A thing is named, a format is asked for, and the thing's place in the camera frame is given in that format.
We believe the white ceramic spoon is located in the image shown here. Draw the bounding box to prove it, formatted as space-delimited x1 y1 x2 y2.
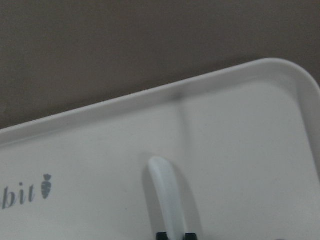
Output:
148 156 185 240

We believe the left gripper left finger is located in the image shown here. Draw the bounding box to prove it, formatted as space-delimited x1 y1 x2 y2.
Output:
156 232 167 240

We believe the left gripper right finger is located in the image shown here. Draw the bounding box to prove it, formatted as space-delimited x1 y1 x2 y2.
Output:
185 232 196 240

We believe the cream rabbit tray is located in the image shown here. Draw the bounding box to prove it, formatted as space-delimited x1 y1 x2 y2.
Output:
0 58 320 240

